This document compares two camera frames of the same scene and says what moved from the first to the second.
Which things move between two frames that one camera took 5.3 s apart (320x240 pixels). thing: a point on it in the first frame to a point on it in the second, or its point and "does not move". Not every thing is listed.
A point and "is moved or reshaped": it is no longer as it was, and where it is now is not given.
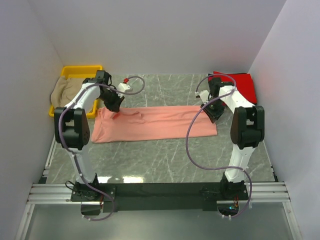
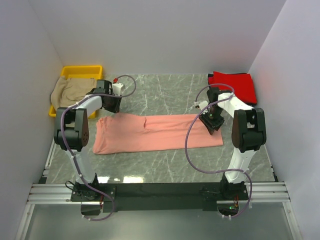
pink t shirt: [144, 123] is moved or reshaped
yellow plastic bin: [81, 72] does not move
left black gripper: [115, 107] does not move
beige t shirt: [65, 91] does not move
